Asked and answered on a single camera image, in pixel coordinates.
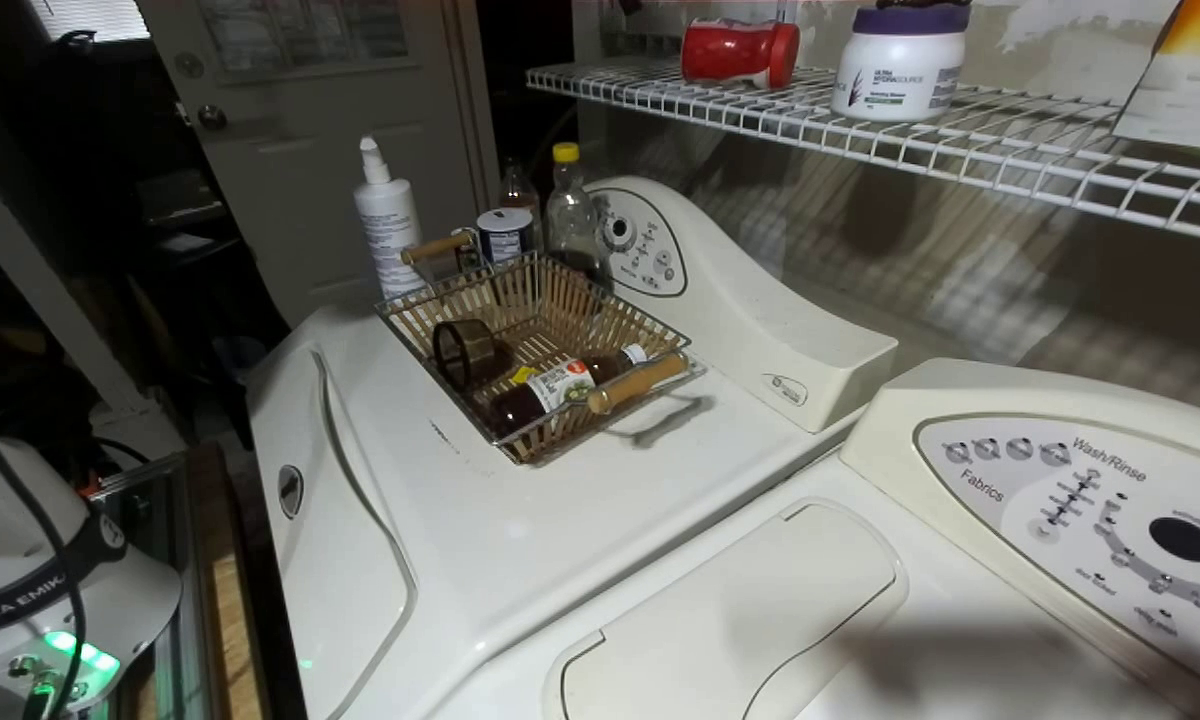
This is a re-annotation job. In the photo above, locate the red container with white lid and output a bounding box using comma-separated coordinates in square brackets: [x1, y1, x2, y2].
[675, 21, 803, 94]

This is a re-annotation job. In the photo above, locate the dark bottle with white label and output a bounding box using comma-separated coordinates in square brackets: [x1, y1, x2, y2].
[585, 336, 661, 382]

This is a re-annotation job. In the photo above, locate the brown bottle with colourful label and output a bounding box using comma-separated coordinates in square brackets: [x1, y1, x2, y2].
[485, 354, 601, 437]

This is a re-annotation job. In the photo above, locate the dark round cup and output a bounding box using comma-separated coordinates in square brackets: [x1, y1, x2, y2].
[432, 314, 511, 391]

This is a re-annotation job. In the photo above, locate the clear bottle with yellow cap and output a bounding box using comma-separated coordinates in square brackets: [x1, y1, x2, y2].
[543, 136, 617, 287]

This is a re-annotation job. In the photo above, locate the blue and white can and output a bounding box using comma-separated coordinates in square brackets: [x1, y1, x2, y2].
[473, 201, 541, 268]

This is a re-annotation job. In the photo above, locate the white washing machine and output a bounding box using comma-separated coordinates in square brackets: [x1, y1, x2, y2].
[240, 173, 905, 720]

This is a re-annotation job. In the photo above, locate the white lotion bottle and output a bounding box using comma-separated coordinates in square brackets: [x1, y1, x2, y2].
[351, 130, 423, 305]

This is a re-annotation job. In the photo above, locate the white panel door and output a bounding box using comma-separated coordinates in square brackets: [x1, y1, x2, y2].
[137, 0, 500, 327]

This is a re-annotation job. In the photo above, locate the white jar with purple lid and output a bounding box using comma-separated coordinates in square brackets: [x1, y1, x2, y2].
[834, 0, 974, 125]

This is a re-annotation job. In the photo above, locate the white dryer with dial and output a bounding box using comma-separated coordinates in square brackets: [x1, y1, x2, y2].
[432, 354, 1200, 720]

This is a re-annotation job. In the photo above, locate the orange and white box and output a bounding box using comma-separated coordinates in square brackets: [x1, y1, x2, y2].
[1112, 0, 1200, 152]

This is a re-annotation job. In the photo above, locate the wire basket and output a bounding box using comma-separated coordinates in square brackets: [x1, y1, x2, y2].
[378, 253, 699, 467]

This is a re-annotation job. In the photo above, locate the white wire shelf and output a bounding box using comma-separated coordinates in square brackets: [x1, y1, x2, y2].
[523, 51, 1200, 253]

